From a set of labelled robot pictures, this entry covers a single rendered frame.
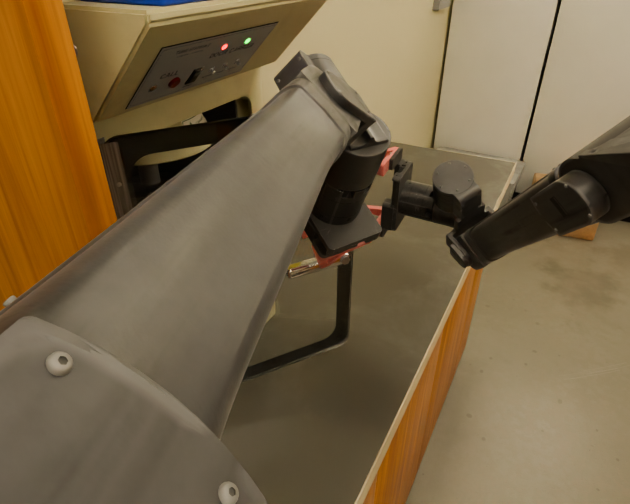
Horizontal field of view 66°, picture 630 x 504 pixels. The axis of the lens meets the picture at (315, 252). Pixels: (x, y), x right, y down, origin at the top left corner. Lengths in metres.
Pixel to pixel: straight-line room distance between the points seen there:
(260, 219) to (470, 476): 1.78
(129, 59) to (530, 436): 1.90
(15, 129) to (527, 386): 2.09
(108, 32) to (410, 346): 0.68
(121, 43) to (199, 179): 0.29
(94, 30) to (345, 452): 0.60
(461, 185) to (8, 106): 0.53
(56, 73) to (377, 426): 0.61
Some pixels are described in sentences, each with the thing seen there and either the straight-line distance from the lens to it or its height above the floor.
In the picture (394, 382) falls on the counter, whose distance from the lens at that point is 0.84.
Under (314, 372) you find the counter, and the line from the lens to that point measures 0.84.
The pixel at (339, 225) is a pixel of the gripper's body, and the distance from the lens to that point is 0.49.
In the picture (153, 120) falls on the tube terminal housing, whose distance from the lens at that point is 0.60.
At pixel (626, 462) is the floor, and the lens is 2.17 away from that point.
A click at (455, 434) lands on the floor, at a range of 2.01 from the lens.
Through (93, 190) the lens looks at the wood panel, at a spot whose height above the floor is 1.38.
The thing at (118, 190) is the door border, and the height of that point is 1.33.
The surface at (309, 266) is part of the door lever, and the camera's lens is 0.62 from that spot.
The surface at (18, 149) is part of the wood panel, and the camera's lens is 0.47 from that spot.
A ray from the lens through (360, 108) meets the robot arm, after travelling 0.38.
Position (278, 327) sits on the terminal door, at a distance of 0.72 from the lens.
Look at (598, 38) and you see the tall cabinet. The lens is 3.44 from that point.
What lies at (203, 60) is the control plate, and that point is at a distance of 0.55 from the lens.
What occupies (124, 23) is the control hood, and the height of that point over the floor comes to 1.50.
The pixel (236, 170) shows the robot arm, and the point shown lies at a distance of 0.19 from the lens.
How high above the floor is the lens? 1.55
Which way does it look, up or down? 32 degrees down
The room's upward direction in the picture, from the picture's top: straight up
